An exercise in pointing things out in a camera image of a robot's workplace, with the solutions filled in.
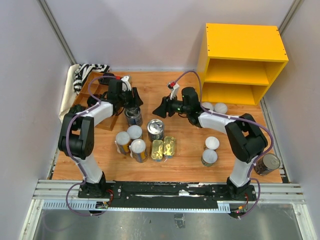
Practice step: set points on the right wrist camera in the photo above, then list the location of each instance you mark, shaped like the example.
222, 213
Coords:
174, 88

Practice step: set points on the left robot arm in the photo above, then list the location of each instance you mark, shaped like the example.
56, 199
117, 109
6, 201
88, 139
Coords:
77, 134

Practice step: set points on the gold rectangular tin right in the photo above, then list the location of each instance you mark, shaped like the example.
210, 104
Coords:
169, 147

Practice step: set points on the rolled black belt top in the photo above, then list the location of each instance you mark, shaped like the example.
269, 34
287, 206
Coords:
105, 79

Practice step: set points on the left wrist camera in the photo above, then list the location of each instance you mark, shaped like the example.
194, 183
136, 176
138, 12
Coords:
126, 82

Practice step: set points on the gold rectangular tin left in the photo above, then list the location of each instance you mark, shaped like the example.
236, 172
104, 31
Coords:
157, 150

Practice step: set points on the gold rectangular tin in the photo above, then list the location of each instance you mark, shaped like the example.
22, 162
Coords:
169, 147
157, 150

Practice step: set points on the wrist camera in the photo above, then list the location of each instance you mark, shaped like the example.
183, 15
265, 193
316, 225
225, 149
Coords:
174, 88
126, 82

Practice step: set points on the rolled black belt middle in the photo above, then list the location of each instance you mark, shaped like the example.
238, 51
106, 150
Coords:
92, 100

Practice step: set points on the striped cloth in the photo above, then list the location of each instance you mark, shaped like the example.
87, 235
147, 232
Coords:
83, 71

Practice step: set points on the rolled dark belt bottom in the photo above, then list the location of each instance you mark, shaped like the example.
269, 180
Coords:
76, 109

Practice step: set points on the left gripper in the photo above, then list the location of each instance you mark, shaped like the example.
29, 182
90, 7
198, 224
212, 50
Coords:
135, 98

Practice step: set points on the blue yellow can white lid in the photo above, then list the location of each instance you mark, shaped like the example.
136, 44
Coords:
138, 150

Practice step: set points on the rolled black belt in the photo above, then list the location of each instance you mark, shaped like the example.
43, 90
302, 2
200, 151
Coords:
92, 100
105, 79

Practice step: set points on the red white can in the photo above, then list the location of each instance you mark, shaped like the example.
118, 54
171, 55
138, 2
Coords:
221, 108
208, 106

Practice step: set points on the yellow shelf cabinet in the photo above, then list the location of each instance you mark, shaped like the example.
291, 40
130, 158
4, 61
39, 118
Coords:
238, 63

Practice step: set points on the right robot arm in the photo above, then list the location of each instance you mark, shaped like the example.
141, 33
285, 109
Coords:
246, 139

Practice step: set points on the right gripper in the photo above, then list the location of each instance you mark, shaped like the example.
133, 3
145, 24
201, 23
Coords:
164, 107

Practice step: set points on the wooden divided tray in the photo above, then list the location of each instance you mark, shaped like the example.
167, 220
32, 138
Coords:
82, 95

